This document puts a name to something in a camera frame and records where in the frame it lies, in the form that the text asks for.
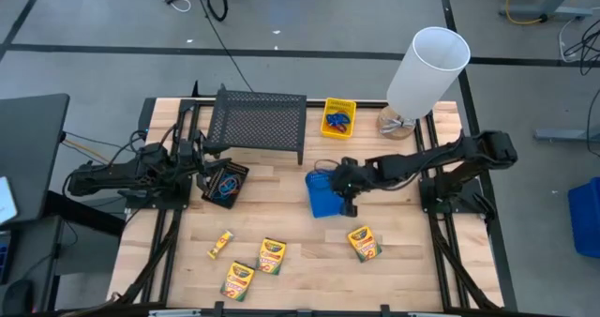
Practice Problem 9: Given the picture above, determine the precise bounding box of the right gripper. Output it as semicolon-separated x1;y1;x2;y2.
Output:
333;157;383;219

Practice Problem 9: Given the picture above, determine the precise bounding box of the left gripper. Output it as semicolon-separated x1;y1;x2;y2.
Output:
175;150;233;195

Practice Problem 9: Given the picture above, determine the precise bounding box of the blue rubber band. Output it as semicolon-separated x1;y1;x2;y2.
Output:
217;174;243;199

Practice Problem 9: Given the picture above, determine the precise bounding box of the blue plastic basket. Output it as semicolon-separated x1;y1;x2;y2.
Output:
304;169;346;219

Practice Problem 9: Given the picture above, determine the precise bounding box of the black plastic basket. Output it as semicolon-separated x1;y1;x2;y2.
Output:
201;160;250;210

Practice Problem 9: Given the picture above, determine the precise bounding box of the Crayola crayon box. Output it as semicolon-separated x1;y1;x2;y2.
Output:
347;223;383;264
255;236;288;277
218;260;257;303

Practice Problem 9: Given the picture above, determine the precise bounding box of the black mesh desk shelf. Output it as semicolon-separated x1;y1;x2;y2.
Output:
204;84;308;166

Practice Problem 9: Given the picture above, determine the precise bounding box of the grey desk foot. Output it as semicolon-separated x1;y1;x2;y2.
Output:
535;127;600;143
498;0;594;23

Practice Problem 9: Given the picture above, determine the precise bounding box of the small yellow crayon pack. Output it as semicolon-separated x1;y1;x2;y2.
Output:
207;229;235;262

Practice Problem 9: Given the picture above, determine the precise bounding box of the black control box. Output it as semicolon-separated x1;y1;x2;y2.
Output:
137;96;157;139

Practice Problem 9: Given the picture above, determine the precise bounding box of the yellow plastic basket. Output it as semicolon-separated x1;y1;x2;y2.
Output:
320;97;358;141

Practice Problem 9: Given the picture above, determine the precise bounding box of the white shade table lamp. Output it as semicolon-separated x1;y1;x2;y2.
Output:
376;25;472;142

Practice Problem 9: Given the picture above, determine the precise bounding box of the dark keyboard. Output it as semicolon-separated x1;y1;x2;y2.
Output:
0;230;13;285

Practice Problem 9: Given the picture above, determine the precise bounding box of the black computer mouse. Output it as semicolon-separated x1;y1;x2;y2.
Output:
2;279;35;316

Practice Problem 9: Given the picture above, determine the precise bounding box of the blue storage bin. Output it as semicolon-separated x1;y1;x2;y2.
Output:
567;175;600;260

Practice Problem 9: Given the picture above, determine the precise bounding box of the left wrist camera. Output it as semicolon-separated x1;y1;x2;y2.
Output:
175;128;207;161

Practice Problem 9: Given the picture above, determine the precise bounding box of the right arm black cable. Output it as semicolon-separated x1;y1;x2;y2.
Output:
312;157;346;174

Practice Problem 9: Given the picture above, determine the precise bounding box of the black aluminium frame rail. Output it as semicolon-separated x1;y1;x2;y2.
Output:
414;103;505;311
189;96;390;110
112;98;202;309

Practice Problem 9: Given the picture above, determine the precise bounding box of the white bundled lamp cord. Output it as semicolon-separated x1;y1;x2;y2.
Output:
378;113;417;136

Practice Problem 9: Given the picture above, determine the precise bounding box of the black cable conduit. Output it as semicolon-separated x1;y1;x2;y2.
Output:
114;213;184;307
430;216;501;309

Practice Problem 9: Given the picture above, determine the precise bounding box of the long black floor cable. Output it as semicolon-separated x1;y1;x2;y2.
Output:
192;0;254;92

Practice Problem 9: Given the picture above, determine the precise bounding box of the black coiled cable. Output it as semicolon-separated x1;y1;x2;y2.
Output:
205;0;230;23

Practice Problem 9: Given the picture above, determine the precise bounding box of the yellow floor cable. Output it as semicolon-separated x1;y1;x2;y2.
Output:
504;0;548;26

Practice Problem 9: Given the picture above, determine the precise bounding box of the black cable tangle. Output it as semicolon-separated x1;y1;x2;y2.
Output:
560;16;600;77

